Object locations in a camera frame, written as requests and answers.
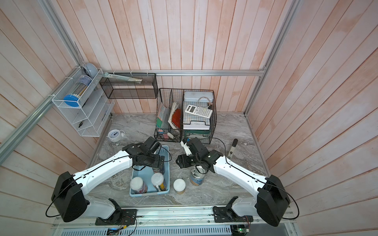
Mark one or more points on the white lid small tan can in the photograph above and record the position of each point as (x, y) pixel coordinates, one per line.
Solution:
(179, 186)

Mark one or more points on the white alarm clock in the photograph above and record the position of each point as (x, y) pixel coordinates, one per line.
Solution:
(115, 135)

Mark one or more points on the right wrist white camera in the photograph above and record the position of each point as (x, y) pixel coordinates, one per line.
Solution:
(185, 147)

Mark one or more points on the blue yellow pull tab can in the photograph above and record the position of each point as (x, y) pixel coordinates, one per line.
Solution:
(197, 175)

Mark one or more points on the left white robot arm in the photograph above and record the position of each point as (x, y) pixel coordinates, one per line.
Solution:
(70, 196)

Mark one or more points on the black mesh wall basket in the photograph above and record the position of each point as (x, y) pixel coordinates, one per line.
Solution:
(115, 89)

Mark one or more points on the green folder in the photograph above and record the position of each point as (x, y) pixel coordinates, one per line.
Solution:
(197, 134)

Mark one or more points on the black wire desk organizer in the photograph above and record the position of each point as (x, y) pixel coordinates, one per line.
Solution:
(168, 100)

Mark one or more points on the aluminium rail frame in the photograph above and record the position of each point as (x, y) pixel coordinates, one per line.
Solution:
(176, 221)

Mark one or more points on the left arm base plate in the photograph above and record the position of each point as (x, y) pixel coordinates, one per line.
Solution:
(119, 217)

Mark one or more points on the white wire wall shelf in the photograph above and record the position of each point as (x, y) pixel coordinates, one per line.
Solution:
(94, 109)

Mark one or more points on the blue cap clear tube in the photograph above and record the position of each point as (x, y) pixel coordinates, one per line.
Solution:
(72, 98)

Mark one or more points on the white eraser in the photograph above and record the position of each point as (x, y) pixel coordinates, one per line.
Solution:
(171, 136)

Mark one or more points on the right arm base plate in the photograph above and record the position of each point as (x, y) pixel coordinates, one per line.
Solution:
(227, 215)

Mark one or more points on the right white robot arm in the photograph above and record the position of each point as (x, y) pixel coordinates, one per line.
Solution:
(271, 198)

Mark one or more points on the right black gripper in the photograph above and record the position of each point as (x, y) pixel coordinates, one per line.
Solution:
(183, 161)

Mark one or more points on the light blue plastic basket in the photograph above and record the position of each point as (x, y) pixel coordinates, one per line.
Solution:
(147, 173)

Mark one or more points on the pale green ruler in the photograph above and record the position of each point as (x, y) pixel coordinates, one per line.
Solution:
(121, 78)

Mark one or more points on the black marker pen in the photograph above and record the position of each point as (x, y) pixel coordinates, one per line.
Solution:
(232, 149)

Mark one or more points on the white calculator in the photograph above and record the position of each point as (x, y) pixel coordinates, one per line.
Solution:
(199, 111)

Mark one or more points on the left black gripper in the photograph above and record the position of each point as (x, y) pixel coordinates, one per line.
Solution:
(156, 163)

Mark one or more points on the white lid red label can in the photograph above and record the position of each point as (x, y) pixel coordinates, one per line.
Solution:
(138, 186)

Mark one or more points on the white storage box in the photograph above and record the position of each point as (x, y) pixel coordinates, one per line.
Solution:
(195, 97)

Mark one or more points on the red notebook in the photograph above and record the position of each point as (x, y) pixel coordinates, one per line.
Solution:
(176, 119)

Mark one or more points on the white lid yellow label can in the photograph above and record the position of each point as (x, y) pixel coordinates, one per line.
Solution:
(158, 182)

